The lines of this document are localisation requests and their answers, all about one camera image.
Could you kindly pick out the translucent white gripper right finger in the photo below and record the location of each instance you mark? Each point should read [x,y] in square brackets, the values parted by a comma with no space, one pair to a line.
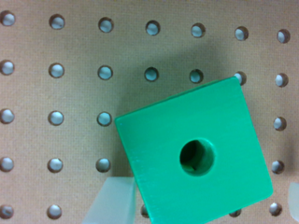
[293,200]

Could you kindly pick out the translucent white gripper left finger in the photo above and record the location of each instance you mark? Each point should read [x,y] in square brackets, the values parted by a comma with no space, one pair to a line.
[114,204]

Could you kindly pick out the green block with round hole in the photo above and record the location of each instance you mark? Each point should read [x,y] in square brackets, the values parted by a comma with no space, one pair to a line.
[196,156]

